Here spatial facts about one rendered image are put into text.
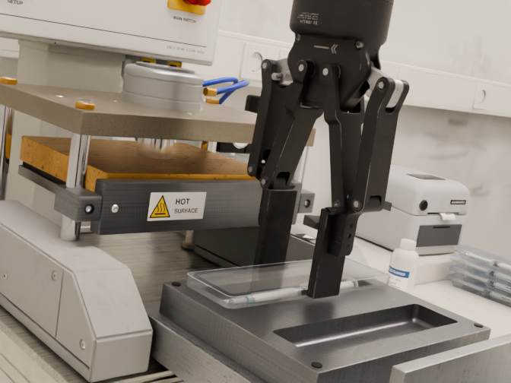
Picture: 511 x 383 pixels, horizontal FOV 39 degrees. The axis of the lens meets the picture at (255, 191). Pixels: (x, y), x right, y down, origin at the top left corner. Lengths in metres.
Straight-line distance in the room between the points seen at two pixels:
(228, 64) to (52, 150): 0.76
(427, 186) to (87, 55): 0.95
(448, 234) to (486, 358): 1.20
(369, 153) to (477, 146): 1.81
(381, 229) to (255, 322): 1.17
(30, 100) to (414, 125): 1.47
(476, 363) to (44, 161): 0.43
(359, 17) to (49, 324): 0.33
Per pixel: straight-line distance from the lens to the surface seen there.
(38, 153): 0.73
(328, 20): 0.53
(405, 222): 1.62
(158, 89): 0.70
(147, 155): 0.73
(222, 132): 0.67
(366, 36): 0.54
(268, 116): 0.60
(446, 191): 1.67
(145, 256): 0.84
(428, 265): 1.62
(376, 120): 0.52
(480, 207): 2.45
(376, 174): 0.53
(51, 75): 0.85
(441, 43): 2.06
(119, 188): 0.60
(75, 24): 0.82
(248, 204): 0.69
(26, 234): 0.63
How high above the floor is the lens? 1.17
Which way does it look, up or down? 11 degrees down
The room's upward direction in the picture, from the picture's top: 9 degrees clockwise
